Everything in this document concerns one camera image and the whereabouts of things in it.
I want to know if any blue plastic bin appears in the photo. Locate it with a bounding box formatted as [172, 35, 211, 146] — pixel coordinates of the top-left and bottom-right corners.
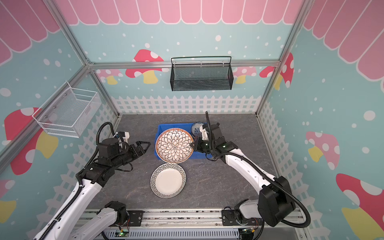
[154, 123, 206, 159]

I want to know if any blue floral ceramic bowl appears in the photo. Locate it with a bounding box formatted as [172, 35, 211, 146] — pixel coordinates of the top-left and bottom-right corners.
[191, 122, 206, 138]

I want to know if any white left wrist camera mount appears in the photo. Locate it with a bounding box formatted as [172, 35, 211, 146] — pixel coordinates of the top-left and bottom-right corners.
[114, 131, 130, 143]

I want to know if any white plate black rim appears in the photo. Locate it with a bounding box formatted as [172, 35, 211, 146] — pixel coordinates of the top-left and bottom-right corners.
[150, 163, 187, 199]

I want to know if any white wire wall basket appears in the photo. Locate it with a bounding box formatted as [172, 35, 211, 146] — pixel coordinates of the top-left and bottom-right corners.
[32, 82, 102, 138]

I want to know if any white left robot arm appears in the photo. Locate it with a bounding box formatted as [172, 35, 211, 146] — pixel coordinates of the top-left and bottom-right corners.
[34, 122, 151, 240]

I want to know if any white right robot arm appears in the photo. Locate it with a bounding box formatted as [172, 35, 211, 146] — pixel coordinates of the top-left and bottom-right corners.
[191, 113, 312, 229]

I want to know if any brown floral pattern plate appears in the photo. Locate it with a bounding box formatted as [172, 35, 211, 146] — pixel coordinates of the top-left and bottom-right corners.
[155, 128, 194, 164]

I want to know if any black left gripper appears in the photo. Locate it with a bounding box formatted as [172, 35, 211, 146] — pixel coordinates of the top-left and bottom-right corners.
[110, 140, 151, 169]

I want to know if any black mesh wall basket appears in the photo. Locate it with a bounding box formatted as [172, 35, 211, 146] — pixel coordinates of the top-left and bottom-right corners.
[170, 56, 234, 92]

